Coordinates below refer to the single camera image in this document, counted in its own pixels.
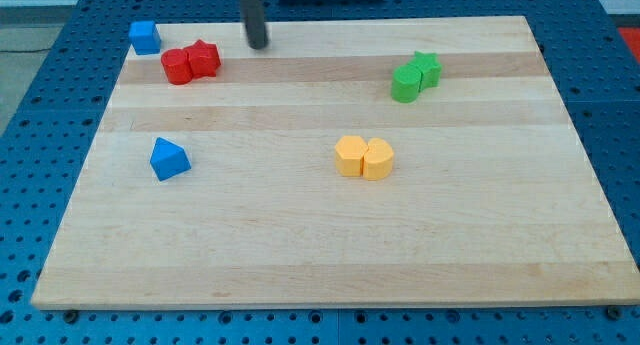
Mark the red star block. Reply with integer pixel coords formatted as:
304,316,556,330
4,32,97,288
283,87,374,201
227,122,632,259
184,39,221,78

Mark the blue triangle block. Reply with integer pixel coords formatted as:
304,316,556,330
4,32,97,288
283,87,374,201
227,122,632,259
149,137,191,181

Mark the yellow half-round block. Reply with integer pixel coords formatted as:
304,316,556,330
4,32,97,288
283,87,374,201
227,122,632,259
362,138,395,181

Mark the green cylinder block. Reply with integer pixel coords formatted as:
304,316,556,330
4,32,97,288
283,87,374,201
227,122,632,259
391,64,422,103

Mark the red cylinder block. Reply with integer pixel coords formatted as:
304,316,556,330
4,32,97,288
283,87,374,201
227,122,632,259
161,49,193,85

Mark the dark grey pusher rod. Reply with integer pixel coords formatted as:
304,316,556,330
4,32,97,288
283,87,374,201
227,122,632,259
239,0,269,50

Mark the blue cube block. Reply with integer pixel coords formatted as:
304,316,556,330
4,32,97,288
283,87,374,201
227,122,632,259
128,20,161,55

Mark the green star block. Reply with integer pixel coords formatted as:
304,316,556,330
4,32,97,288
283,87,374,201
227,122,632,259
409,51,442,91

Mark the light wooden board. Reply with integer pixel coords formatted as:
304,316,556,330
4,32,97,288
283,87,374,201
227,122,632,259
31,16,639,310

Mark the yellow hexagon block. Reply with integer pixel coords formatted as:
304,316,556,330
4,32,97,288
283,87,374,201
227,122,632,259
334,135,368,177

